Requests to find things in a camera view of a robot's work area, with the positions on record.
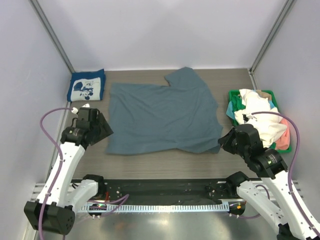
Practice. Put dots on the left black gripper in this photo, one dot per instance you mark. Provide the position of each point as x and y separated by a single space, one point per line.
105 129

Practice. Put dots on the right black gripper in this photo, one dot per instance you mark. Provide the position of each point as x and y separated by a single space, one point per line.
224 141

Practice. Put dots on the grey-blue t shirt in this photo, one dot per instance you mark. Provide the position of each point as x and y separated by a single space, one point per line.
149 118

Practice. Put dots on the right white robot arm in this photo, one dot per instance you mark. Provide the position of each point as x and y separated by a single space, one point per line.
288 215

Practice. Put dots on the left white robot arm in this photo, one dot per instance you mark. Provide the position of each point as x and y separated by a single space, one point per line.
55 208

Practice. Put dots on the white t shirt in bin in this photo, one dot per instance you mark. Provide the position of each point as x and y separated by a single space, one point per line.
259 113

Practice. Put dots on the folded blue printed t shirt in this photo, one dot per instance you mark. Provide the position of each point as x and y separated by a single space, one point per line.
87 86

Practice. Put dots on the pink t shirt in bin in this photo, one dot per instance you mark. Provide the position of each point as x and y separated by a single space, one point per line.
283 142

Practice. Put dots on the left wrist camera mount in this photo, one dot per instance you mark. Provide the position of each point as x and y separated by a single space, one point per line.
76 110

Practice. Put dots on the slotted cable duct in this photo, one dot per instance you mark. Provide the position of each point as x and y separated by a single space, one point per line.
89 208

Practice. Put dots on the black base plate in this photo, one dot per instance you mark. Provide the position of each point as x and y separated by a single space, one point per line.
170 192

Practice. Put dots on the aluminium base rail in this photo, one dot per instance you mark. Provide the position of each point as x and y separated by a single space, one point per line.
38 191

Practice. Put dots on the left aluminium frame post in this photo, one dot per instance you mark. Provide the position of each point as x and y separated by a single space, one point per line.
51 33

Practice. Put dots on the aluminium frame post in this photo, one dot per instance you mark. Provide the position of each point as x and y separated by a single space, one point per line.
51 33
280 19

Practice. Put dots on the right aluminium frame post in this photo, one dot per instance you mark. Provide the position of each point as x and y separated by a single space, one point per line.
280 19

